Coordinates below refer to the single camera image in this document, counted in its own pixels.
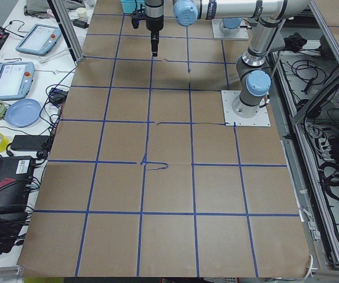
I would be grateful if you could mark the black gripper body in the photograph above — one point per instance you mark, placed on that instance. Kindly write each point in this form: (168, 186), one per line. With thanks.
(154, 25)

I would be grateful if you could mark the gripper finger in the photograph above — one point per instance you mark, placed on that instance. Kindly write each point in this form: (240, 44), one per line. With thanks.
(155, 38)

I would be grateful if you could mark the teal plastic storage bin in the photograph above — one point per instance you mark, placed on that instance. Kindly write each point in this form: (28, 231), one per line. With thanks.
(129, 6)

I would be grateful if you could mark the paper cup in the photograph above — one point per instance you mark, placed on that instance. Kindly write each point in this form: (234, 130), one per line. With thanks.
(82, 14)

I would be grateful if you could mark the upper teach pendant tablet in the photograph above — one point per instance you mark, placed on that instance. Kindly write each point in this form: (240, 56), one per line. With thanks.
(40, 40)

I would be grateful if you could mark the teach pendant tablet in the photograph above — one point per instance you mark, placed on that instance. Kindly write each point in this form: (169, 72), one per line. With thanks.
(15, 79)
(40, 40)

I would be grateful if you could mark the lower teach pendant tablet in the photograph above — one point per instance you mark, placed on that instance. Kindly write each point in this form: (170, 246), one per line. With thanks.
(15, 79)

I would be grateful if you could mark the blue plastic plate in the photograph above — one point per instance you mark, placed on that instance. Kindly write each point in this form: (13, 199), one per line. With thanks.
(23, 113)

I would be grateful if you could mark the black power adapter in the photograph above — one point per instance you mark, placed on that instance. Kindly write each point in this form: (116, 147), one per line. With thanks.
(27, 143)

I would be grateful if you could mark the black computer box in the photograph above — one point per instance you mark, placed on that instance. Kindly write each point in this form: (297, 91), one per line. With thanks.
(16, 174)

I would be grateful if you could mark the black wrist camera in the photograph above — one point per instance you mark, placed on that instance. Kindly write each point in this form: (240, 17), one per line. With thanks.
(136, 17)

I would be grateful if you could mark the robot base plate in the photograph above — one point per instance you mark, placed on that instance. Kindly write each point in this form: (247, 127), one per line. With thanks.
(239, 34)

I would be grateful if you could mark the aluminium frame post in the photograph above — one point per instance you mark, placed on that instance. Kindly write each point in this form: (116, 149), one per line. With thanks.
(67, 29)

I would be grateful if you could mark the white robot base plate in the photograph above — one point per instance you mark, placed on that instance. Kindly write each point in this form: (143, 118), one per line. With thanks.
(237, 114)

